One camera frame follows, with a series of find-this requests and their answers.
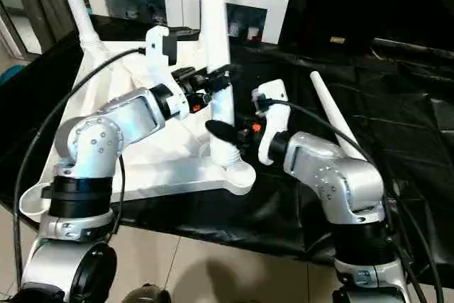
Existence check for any black work mat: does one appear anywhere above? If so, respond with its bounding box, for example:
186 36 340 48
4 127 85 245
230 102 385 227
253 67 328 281
0 15 454 268

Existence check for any grey curtain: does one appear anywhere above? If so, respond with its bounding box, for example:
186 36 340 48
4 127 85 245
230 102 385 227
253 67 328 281
13 0 77 52

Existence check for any white plastic table top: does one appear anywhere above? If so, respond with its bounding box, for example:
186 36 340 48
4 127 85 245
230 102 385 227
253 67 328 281
18 38 257 225

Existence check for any teal blue box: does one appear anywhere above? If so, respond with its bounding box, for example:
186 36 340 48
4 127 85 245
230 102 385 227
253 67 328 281
0 65 28 86

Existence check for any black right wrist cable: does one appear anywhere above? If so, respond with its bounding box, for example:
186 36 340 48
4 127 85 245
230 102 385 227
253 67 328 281
260 97 444 303

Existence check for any dark robot torso front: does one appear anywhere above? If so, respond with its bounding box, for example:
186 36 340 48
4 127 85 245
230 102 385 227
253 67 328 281
123 283 171 303

